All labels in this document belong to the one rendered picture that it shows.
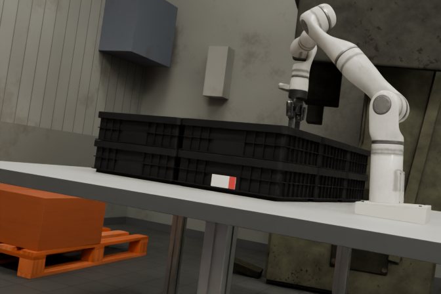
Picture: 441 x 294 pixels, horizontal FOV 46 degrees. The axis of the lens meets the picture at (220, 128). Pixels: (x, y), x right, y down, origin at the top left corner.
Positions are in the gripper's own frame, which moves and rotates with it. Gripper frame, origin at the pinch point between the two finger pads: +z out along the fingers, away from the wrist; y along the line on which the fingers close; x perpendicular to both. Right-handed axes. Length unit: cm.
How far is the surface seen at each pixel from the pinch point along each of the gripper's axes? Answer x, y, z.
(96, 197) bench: 6, -94, 32
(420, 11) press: -9, 136, -91
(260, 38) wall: 177, 262, -115
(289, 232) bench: -44, -87, 32
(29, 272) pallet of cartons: 159, 11, 94
